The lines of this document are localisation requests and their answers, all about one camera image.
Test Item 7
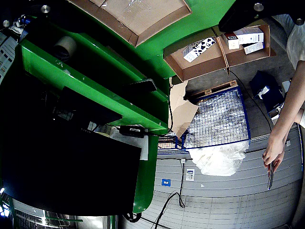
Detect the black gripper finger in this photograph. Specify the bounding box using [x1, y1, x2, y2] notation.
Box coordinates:
[218, 0, 305, 33]
[0, 0, 86, 34]

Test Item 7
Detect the long white serum box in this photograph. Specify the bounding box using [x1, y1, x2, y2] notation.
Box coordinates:
[233, 27, 264, 45]

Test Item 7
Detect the cardboard box with olive flap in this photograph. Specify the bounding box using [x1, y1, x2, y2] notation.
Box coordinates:
[163, 26, 231, 82]

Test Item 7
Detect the large shallow cardboard tray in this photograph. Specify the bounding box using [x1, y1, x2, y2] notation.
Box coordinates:
[67, 0, 193, 48]

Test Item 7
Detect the flat torn cardboard sheet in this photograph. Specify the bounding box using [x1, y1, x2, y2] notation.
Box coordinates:
[168, 77, 200, 138]

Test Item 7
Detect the person's hand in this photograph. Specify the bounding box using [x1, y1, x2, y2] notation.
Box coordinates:
[262, 132, 286, 169]
[271, 150, 286, 174]

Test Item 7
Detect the white tape roll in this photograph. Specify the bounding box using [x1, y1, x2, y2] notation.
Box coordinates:
[52, 35, 78, 61]

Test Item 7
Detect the blue and white carton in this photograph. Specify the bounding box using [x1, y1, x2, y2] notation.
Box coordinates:
[243, 42, 266, 55]

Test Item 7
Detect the cow print carton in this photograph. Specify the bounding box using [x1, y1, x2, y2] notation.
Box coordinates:
[192, 37, 217, 57]

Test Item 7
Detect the white printed leaflet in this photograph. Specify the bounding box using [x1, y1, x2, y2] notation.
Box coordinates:
[0, 32, 18, 83]

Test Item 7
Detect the green metal machine housing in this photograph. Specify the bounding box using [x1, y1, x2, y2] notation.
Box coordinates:
[0, 14, 173, 215]

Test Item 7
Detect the dark blue plastic bin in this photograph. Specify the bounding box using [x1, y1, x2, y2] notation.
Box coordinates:
[249, 70, 286, 121]

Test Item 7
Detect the small grey black device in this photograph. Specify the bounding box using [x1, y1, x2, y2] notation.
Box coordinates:
[280, 80, 292, 93]

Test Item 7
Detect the wooden pallet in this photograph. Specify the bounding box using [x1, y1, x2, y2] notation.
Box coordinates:
[190, 79, 239, 98]

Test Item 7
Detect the blue crate with goods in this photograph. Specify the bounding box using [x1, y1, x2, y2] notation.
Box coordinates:
[157, 85, 252, 154]

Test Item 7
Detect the black power adapter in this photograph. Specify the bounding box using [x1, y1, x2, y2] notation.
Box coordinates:
[118, 125, 146, 139]

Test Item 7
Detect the clear plastic bag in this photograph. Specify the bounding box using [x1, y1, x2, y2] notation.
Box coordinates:
[188, 140, 250, 177]

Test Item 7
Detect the blue booklet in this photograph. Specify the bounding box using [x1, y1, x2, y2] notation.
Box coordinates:
[266, 161, 275, 191]

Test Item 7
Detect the white printed sticker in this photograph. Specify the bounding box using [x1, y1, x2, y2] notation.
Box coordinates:
[185, 168, 195, 182]

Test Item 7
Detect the black floor cable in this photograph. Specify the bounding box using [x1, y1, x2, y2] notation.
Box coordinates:
[229, 69, 273, 133]

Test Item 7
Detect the thin cable with white plug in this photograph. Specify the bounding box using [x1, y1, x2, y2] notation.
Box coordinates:
[150, 157, 187, 229]

